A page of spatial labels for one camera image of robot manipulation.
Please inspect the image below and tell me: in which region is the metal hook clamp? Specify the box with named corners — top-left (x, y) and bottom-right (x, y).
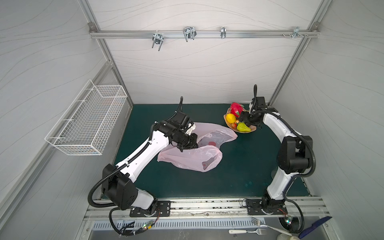
top-left (152, 33), bottom-right (164, 51)

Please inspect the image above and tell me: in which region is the aluminium crossbar rail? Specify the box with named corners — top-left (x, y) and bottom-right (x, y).
top-left (90, 29), bottom-right (321, 39)

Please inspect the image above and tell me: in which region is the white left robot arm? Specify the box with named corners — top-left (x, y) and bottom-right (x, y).
top-left (87, 102), bottom-right (199, 215)

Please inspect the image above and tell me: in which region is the white cup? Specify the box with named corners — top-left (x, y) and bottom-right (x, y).
top-left (277, 234), bottom-right (300, 240)

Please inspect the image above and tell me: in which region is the metal bolt bracket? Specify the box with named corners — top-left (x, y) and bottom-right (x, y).
top-left (282, 27), bottom-right (309, 39)

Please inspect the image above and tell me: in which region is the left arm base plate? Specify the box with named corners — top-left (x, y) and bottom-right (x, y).
top-left (130, 201), bottom-right (171, 218)

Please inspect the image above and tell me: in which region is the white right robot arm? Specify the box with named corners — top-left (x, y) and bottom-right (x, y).
top-left (240, 85), bottom-right (316, 215)

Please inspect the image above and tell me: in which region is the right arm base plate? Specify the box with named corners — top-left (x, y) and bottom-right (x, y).
top-left (245, 199), bottom-right (288, 216)

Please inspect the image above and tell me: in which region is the pink dragon fruit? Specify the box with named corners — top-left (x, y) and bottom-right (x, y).
top-left (230, 103), bottom-right (244, 118)

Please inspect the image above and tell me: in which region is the silver fork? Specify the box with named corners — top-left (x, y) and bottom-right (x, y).
top-left (251, 217), bottom-right (292, 236)

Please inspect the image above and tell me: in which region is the green pear on plate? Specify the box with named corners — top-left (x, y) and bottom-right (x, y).
top-left (237, 122), bottom-right (252, 133)

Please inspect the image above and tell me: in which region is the pink plastic bag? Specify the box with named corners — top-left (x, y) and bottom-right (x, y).
top-left (157, 123), bottom-right (238, 173)

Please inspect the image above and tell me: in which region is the white handled fork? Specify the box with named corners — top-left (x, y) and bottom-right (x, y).
top-left (228, 229), bottom-right (268, 236)

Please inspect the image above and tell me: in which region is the metal u-bolt clamp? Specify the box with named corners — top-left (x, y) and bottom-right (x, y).
top-left (183, 27), bottom-right (197, 42)

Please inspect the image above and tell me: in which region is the brown fruit plate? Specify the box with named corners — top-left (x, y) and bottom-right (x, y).
top-left (223, 108), bottom-right (257, 134)

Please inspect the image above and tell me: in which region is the white wire basket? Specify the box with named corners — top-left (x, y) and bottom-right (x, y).
top-left (45, 80), bottom-right (127, 156)

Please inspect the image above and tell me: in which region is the small metal bracket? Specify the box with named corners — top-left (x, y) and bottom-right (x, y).
top-left (221, 27), bottom-right (227, 39)

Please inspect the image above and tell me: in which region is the yellow lemon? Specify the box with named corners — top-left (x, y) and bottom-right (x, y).
top-left (226, 113), bottom-right (237, 125)

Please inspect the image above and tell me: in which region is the blue plastic knife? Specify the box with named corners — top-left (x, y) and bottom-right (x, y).
top-left (299, 216), bottom-right (332, 240)

